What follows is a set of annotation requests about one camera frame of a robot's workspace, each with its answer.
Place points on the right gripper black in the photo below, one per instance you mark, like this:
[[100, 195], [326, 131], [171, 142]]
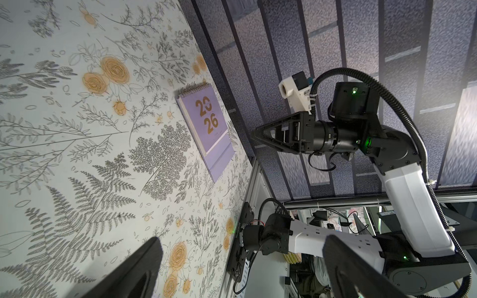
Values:
[[314, 136]]

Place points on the purple 2026 calendar far right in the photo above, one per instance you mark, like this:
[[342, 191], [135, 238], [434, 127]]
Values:
[[203, 114]]

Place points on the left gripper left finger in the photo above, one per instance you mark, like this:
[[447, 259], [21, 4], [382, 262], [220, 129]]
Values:
[[135, 277]]

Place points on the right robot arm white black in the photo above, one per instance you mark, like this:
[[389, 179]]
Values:
[[423, 255]]

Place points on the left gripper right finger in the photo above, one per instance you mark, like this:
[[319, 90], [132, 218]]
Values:
[[350, 275]]

